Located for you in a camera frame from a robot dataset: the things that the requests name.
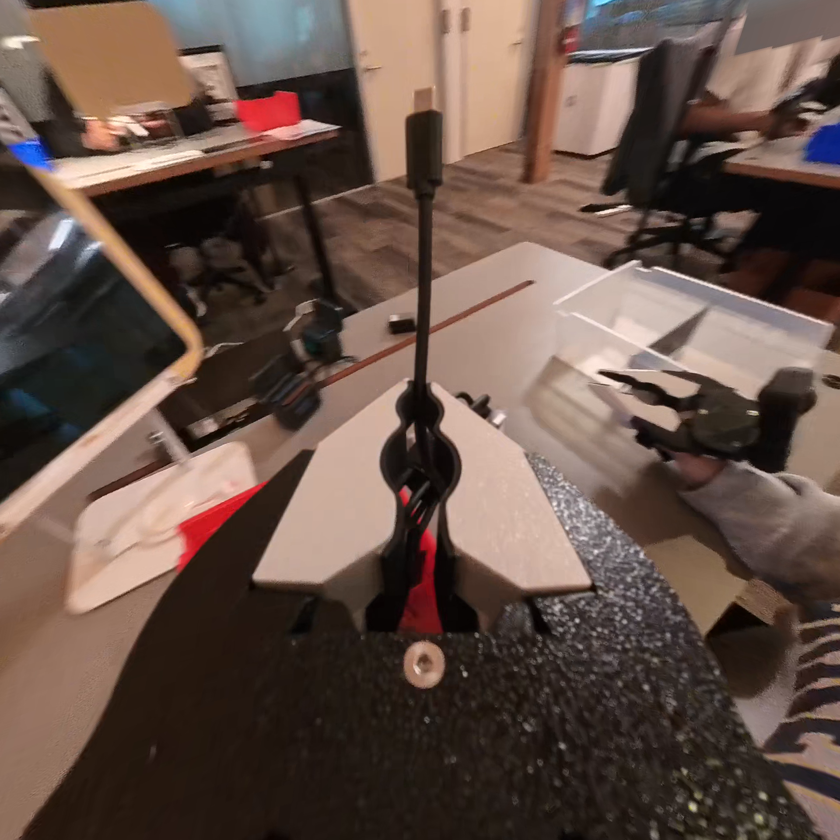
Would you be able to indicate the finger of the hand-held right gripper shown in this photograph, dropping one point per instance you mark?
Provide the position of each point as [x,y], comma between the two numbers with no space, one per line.
[663,386]
[669,438]

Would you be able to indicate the small black battery charger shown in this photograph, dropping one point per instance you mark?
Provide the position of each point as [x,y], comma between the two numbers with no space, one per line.
[292,400]

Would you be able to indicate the long wooden office desk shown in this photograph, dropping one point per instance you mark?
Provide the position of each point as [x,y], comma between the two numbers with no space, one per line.
[774,161]
[197,154]

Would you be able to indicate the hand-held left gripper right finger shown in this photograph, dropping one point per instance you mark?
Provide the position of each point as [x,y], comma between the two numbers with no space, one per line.
[512,518]

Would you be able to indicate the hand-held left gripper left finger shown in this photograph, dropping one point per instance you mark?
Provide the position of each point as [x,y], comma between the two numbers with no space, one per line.
[328,518]

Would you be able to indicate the black office chair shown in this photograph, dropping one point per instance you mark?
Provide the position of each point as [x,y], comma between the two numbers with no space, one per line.
[656,111]

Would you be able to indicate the black framed printed sign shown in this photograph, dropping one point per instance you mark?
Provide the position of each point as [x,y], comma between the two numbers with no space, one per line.
[213,79]

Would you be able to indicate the large red plastic bin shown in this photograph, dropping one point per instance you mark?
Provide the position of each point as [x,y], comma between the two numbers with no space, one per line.
[210,531]

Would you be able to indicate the wooden post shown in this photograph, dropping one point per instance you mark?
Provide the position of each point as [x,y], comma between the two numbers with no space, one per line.
[544,98]

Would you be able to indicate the person's right forearm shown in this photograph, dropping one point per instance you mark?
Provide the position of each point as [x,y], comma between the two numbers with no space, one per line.
[774,525]

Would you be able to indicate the transparent plastic box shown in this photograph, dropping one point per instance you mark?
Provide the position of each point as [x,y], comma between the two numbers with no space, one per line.
[656,308]

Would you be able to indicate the small black box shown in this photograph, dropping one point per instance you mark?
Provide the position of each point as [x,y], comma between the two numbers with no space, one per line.
[401,324]

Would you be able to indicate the white door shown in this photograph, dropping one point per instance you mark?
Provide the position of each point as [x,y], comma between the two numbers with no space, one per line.
[407,85]
[489,79]

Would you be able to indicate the person's right hand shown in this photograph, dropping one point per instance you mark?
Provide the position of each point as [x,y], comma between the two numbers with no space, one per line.
[697,471]

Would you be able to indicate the wood framed tablet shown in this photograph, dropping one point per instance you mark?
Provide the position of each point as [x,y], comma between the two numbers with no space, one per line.
[65,328]

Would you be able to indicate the white cabinet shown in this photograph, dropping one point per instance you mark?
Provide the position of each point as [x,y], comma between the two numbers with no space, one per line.
[590,105]

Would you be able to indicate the small red plastic bin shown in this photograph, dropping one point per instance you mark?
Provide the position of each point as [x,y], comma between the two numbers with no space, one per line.
[269,113]

